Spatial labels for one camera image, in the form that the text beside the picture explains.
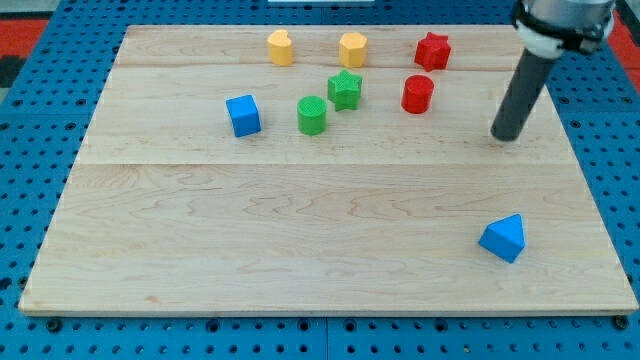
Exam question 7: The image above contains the green star block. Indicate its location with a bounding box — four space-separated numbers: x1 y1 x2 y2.
327 70 362 112

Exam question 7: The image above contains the red star block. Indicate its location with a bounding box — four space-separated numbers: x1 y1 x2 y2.
414 32 451 72

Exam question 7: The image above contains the blue triangle block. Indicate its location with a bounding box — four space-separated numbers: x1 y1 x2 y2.
478 214 526 263

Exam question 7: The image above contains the green cylinder block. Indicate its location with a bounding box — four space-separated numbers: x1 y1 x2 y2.
297 96 326 136

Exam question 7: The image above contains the wooden board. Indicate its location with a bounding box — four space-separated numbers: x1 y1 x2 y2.
19 25 638 317

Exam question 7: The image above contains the blue cube block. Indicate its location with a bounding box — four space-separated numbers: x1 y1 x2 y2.
225 95 261 137

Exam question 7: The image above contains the red cylinder block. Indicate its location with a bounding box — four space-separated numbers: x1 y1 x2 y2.
401 75 435 114

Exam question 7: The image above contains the yellow heart block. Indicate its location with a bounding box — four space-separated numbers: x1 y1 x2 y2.
267 29 293 66

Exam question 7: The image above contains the yellow hexagon block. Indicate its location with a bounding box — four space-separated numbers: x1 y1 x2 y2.
339 32 368 68

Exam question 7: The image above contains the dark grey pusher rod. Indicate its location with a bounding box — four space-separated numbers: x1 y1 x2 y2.
490 49 556 142

